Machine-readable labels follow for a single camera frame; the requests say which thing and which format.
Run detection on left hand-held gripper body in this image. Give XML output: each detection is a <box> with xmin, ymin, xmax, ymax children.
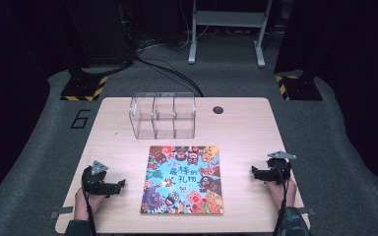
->
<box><xmin>81</xmin><ymin>159</ymin><xmax>113</xmax><ymax>197</ymax></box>

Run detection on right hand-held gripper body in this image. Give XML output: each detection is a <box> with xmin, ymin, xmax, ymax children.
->
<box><xmin>265</xmin><ymin>149</ymin><xmax>297</xmax><ymax>186</ymax></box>

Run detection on colourful picture book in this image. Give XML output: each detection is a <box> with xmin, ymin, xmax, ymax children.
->
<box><xmin>140</xmin><ymin>145</ymin><xmax>225</xmax><ymax>216</ymax></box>

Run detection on clear acrylic divided organizer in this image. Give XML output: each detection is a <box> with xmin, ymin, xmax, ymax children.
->
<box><xmin>128</xmin><ymin>91</ymin><xmax>197</xmax><ymax>141</ymax></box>

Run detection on person's right hand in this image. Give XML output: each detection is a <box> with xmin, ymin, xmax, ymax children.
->
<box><xmin>265</xmin><ymin>178</ymin><xmax>298</xmax><ymax>210</ymax></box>

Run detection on person's left hand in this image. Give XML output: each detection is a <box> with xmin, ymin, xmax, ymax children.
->
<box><xmin>73</xmin><ymin>187</ymin><xmax>106</xmax><ymax>221</ymax></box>

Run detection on grey tape strip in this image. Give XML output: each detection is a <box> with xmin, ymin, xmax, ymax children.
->
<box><xmin>297</xmin><ymin>206</ymin><xmax>316</xmax><ymax>216</ymax></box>
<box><xmin>48</xmin><ymin>206</ymin><xmax>75</xmax><ymax>220</ymax></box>

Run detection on black yellow-striped stand base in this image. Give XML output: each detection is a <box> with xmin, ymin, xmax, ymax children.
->
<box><xmin>59</xmin><ymin>75</ymin><xmax>108</xmax><ymax>102</ymax></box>
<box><xmin>275</xmin><ymin>74</ymin><xmax>324</xmax><ymax>101</ymax></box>

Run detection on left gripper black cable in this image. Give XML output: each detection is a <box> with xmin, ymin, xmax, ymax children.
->
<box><xmin>81</xmin><ymin>168</ymin><xmax>98</xmax><ymax>236</ymax></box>

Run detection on black floor cable bundle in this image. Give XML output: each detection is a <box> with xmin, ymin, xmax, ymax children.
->
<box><xmin>133</xmin><ymin>53</ymin><xmax>206</xmax><ymax>98</ymax></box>

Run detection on grey floor cables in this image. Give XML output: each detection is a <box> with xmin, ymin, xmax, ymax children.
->
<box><xmin>137</xmin><ymin>30</ymin><xmax>193</xmax><ymax>52</ymax></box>

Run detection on white metal frame desk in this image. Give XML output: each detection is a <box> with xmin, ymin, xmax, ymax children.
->
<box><xmin>187</xmin><ymin>0</ymin><xmax>274</xmax><ymax>69</ymax></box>

